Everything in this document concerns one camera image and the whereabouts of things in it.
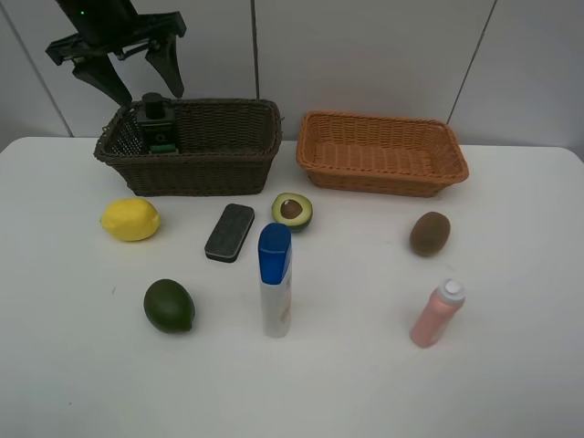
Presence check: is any pink spray bottle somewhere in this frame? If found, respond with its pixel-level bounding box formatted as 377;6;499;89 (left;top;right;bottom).
410;279;466;349

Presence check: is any halved avocado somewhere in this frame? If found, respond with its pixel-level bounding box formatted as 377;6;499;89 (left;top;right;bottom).
271;193;314;233

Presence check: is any yellow lemon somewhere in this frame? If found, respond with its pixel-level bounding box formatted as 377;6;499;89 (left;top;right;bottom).
100;198;161;242

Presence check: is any black pump bottle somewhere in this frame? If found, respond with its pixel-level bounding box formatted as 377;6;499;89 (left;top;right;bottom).
136;92;179;154

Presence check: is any orange wicker basket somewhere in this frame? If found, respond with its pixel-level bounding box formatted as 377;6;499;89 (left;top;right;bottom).
296;111;469;197

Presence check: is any black whiteboard eraser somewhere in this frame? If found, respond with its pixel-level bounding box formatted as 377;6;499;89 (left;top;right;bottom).
204;203;255;263

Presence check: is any dark brown wicker basket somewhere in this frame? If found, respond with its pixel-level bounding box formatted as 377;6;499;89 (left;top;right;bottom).
94;99;282;197

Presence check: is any dark green lime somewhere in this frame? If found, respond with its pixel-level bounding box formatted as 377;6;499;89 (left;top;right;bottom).
143;279;196;334

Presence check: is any blue capped white bottle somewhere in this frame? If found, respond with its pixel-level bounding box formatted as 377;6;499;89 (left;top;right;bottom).
258;223;292;338

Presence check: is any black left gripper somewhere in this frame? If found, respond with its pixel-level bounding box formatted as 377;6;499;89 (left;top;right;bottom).
46;0;186;106

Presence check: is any brown kiwi fruit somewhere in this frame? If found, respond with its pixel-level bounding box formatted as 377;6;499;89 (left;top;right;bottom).
409;212;451;256

